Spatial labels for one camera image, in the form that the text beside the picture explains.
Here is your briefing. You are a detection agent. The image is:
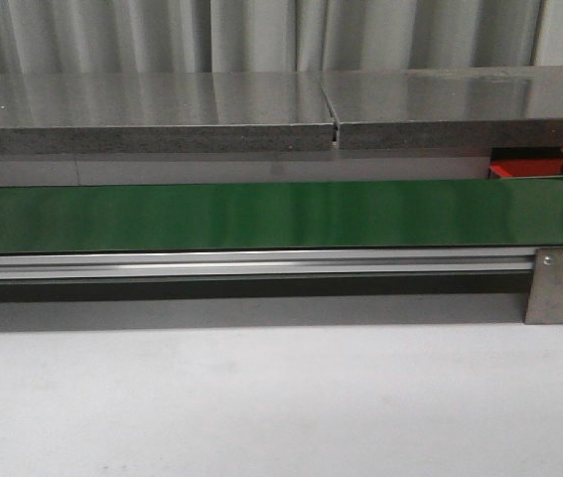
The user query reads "red plastic bin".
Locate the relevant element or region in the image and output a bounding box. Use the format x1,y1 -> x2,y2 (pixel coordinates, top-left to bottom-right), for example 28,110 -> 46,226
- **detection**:
490,146 -> 563,178

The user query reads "green conveyor belt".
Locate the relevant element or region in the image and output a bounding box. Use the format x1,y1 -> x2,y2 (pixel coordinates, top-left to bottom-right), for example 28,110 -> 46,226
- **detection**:
0,179 -> 563,254

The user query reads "left grey stone slab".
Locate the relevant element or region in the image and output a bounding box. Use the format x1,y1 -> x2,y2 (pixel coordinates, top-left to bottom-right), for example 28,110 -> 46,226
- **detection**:
0,73 -> 335,155

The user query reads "grey stone slab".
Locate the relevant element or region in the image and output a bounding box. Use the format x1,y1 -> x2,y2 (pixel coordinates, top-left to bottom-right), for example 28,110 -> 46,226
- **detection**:
0,73 -> 335,155
321,66 -> 563,150

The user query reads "right grey stone slab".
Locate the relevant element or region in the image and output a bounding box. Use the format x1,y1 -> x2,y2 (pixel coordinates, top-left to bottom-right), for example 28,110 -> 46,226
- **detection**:
321,66 -> 563,150

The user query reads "grey curtain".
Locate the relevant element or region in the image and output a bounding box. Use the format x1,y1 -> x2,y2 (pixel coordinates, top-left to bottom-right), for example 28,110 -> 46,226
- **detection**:
0,1 -> 563,74

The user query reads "aluminium conveyor frame rail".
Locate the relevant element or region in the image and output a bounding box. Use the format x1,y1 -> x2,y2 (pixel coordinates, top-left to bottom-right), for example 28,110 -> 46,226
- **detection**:
0,247 -> 536,281

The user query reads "steel conveyor support bracket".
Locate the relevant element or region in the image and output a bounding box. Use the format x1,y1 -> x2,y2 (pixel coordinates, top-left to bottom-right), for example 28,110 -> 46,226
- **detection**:
524,247 -> 563,325

